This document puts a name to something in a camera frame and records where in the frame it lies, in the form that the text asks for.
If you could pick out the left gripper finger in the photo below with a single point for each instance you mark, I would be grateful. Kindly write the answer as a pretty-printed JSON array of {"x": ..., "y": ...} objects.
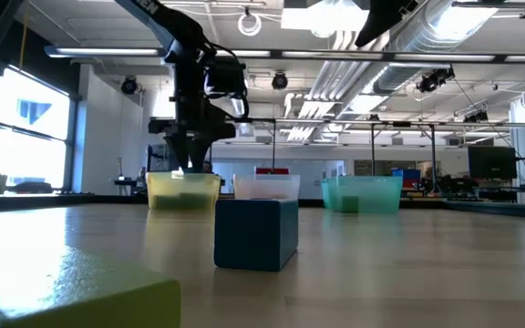
[
  {"x": 181, "y": 150},
  {"x": 198, "y": 150}
]

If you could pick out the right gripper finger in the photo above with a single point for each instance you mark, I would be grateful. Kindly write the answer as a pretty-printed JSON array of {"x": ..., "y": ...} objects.
[{"x": 381, "y": 20}]

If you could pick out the blue arch block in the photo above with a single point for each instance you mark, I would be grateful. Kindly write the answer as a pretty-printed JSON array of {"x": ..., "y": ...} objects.
[{"x": 251, "y": 234}]

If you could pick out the green wedge block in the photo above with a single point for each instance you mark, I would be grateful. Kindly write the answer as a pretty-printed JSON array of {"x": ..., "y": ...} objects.
[{"x": 62, "y": 291}]

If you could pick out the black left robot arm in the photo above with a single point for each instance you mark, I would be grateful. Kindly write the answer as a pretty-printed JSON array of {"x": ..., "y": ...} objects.
[{"x": 185, "y": 36}]

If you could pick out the black monitor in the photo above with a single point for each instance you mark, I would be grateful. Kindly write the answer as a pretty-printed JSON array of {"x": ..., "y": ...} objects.
[
  {"x": 160, "y": 159},
  {"x": 491, "y": 162}
]

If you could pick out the yellow plastic bin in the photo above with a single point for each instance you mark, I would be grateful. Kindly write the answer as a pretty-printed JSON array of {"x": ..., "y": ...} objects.
[{"x": 167, "y": 182}]

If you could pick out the red sign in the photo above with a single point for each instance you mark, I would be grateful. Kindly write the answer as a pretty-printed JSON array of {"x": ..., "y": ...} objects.
[{"x": 271, "y": 171}]

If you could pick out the clear plastic bin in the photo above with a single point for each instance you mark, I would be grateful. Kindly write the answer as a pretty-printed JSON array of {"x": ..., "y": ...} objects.
[{"x": 267, "y": 187}]

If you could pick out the round black ceiling device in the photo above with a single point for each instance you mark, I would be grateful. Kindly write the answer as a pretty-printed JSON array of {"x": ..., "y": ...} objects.
[
  {"x": 129, "y": 85},
  {"x": 280, "y": 80}
]

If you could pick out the ceiling light strip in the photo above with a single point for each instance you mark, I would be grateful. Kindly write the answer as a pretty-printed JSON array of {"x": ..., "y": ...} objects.
[
  {"x": 449, "y": 58},
  {"x": 103, "y": 51}
]

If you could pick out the black ceiling projector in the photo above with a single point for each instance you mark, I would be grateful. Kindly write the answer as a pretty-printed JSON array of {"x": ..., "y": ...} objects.
[{"x": 435, "y": 79}]

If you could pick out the large bright window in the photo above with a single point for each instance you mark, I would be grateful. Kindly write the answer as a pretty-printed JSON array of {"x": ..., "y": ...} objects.
[{"x": 30, "y": 150}]

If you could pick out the blue box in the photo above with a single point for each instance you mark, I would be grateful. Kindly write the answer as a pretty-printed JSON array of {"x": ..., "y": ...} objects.
[{"x": 406, "y": 175}]

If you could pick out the teal plastic bin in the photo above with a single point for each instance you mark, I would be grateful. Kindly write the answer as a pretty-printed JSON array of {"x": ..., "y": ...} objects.
[{"x": 376, "y": 196}]

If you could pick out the small pale container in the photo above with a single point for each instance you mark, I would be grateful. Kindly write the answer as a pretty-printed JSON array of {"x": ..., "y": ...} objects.
[{"x": 0, "y": 183}]

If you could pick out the silver air duct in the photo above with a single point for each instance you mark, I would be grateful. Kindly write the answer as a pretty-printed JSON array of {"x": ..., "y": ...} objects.
[{"x": 426, "y": 45}]

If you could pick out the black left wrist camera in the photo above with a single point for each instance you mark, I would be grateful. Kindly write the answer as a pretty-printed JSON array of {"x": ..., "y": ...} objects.
[{"x": 226, "y": 77}]

